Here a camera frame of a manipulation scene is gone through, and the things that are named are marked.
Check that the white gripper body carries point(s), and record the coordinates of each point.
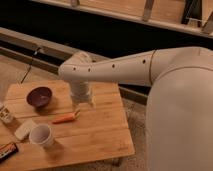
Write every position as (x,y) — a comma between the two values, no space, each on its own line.
(81,92)

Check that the orange pepper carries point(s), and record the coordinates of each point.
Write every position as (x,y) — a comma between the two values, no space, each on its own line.
(66,118)

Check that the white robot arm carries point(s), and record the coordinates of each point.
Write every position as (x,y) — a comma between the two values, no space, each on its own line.
(179,110)

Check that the dark maroon ceramic bowl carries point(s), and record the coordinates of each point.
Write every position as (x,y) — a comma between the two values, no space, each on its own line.
(39,97)

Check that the wooden bamboo board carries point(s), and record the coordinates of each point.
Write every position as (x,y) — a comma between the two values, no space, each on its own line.
(100,132)

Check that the white paper cup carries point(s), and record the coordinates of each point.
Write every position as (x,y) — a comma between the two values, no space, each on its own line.
(41,135)

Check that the white rectangular block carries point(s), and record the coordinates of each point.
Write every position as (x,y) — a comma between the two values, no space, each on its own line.
(24,129)

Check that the dark candy bar wrapper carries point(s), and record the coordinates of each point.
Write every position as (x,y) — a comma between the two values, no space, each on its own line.
(7,151)

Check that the grey metal rail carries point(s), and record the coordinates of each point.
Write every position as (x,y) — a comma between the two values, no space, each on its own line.
(57,51)

